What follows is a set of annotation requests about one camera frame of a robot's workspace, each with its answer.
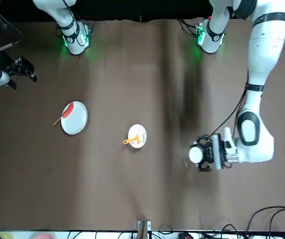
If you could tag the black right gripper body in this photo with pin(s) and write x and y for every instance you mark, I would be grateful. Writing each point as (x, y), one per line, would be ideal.
(24, 66)

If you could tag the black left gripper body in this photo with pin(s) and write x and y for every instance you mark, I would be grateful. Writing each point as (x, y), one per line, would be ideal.
(208, 153)

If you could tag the white oil pot clear base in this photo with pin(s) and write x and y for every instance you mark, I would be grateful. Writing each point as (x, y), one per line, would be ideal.
(196, 154)

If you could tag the orange oil brush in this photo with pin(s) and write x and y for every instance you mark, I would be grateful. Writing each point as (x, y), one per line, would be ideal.
(132, 141)

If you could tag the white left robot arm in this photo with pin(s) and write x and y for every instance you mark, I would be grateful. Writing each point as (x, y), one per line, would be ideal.
(261, 62)

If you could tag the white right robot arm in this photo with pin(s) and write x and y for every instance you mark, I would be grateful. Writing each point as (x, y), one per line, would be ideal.
(75, 37)

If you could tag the white bowl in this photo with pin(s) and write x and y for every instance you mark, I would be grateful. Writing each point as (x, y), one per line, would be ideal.
(139, 132)

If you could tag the red sausage on stick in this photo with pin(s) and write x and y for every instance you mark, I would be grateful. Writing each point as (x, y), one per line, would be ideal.
(68, 110)

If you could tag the white plate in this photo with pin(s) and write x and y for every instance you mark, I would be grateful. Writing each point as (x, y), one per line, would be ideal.
(76, 119)

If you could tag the aluminium frame post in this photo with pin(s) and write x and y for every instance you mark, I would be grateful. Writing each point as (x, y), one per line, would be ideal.
(143, 230)

